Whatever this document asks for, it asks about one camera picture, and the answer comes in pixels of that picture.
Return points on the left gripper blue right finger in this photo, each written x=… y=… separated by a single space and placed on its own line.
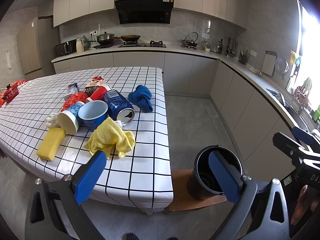
x=270 y=218

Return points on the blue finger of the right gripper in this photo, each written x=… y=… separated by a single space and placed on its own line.
x=290 y=147
x=302 y=135

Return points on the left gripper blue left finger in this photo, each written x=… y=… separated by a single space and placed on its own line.
x=43 y=220

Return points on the blue patterned paper cup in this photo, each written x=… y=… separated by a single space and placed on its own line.
x=69 y=119

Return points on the blue soda can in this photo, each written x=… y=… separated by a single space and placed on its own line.
x=119 y=108

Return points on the red plastic bag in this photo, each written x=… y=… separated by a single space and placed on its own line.
x=74 y=98

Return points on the red paper cup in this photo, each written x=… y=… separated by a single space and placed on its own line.
x=99 y=93

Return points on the red white snack carton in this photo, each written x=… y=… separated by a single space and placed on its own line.
x=93 y=85

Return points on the lower kitchen cabinets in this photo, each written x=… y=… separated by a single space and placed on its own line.
x=244 y=101

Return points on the black trash bucket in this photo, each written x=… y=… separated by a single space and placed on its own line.
x=216 y=169

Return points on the right hand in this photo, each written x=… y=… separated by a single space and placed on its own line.
x=299 y=209

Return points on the round metal strainer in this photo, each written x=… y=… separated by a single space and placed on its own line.
x=282 y=66

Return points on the white cutting board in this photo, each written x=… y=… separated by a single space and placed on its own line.
x=268 y=63

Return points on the yellow sponge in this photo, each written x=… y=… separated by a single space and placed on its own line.
x=51 y=143

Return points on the yellow cloth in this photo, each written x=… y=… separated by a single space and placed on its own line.
x=109 y=136

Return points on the white crumpled tissue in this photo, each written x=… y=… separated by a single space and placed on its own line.
x=52 y=121

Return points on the knife block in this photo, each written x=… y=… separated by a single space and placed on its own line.
x=244 y=57

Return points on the utensil holder with utensils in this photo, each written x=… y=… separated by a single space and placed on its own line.
x=231 y=47

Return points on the dark sauce bottle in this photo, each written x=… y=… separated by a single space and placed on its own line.
x=219 y=48

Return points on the blue white snack wrapper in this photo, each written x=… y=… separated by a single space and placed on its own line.
x=71 y=89

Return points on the metal kettle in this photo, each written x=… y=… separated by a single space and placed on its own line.
x=190 y=41

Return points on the blue cloth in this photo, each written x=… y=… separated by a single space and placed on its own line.
x=141 y=97

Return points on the black microwave oven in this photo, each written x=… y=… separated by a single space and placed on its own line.
x=66 y=48

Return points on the white thermos jug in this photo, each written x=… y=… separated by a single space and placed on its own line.
x=79 y=45

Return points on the beige refrigerator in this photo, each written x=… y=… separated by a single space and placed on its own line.
x=36 y=47

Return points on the black pot with lid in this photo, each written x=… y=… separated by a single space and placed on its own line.
x=105 y=40

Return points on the black gas stove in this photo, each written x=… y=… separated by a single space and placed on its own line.
x=153 y=44

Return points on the black wok pan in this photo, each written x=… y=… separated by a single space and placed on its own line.
x=130 y=38

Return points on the black range hood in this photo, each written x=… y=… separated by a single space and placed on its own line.
x=144 y=11

